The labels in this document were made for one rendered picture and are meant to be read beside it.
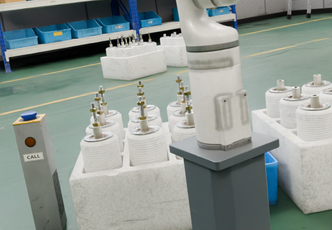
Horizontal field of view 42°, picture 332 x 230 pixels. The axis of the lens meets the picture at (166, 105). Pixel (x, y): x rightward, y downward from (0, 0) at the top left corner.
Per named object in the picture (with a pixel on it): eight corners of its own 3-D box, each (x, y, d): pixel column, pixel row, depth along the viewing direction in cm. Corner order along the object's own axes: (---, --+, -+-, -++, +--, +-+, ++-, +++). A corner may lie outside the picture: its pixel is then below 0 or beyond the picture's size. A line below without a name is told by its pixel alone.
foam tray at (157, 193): (236, 223, 109) (229, 156, 105) (81, 247, 108) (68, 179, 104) (211, 167, 147) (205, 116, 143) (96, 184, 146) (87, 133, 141)
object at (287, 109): (323, 160, 122) (320, 98, 118) (290, 166, 121) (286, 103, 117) (309, 150, 132) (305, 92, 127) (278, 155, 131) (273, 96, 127)
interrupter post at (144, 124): (149, 132, 109) (147, 120, 108) (140, 133, 109) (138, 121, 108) (149, 129, 111) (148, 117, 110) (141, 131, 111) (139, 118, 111)
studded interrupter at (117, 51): (123, 70, 353) (118, 37, 347) (114, 70, 359) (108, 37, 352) (130, 67, 361) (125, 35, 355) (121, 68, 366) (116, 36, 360)
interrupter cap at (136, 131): (158, 134, 106) (158, 131, 106) (128, 137, 107) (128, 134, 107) (160, 125, 114) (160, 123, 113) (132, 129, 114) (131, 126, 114)
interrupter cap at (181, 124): (174, 130, 108) (174, 128, 107) (178, 122, 115) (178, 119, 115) (204, 128, 106) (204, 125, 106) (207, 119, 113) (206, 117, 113)
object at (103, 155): (85, 204, 115) (73, 139, 111) (116, 191, 120) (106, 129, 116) (102, 215, 107) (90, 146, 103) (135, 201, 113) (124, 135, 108)
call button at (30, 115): (35, 121, 110) (34, 113, 110) (20, 123, 110) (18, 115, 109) (39, 117, 114) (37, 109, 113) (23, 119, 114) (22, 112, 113)
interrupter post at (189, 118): (186, 126, 110) (184, 114, 109) (186, 124, 112) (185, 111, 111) (195, 126, 109) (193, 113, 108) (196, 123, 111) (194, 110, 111)
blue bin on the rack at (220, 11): (193, 18, 711) (191, 5, 706) (211, 15, 730) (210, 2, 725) (212, 16, 669) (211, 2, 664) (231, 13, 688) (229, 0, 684)
